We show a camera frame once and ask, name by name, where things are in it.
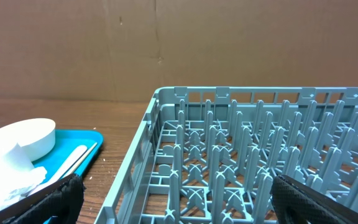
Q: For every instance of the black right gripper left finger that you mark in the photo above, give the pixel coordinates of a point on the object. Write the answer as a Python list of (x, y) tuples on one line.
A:
[(60, 202)]

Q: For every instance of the pale green bowl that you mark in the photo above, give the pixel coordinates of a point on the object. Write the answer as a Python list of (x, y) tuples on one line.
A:
[(35, 136)]

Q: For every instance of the white cup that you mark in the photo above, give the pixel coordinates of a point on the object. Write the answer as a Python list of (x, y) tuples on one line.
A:
[(13, 157)]

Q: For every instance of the grey dishwasher rack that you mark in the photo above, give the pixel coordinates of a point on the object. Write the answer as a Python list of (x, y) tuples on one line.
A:
[(210, 154)]

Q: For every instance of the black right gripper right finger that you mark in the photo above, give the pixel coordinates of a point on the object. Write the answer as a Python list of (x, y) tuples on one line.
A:
[(295, 203)]

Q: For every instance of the wooden chopstick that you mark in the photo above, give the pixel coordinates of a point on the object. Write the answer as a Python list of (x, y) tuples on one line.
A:
[(80, 160)]

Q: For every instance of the white plastic fork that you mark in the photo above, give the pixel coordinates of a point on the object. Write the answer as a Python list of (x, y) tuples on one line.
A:
[(71, 159)]

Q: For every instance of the white napkin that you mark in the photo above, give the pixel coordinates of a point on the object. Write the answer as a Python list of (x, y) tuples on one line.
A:
[(15, 185)]

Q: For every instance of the teal serving tray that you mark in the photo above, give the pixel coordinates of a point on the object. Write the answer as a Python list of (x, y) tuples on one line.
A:
[(65, 143)]

